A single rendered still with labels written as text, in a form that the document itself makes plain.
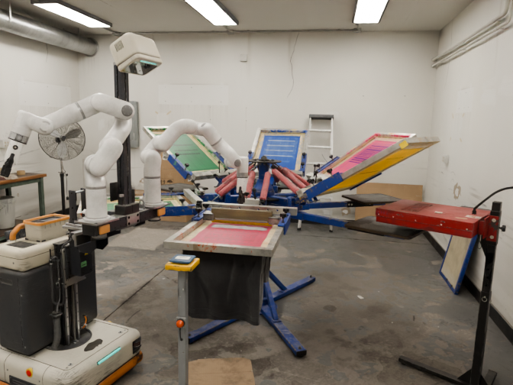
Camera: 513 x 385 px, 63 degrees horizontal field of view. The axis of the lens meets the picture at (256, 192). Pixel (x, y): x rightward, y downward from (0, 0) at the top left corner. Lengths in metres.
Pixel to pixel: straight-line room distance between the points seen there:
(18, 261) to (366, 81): 5.47
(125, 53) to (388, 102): 5.15
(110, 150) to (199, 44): 5.29
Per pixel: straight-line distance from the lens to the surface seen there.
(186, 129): 2.48
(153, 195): 2.47
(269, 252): 2.14
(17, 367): 2.85
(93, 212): 2.15
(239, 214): 2.73
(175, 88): 7.26
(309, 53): 6.84
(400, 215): 2.72
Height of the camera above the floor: 1.62
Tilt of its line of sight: 10 degrees down
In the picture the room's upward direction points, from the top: 1 degrees clockwise
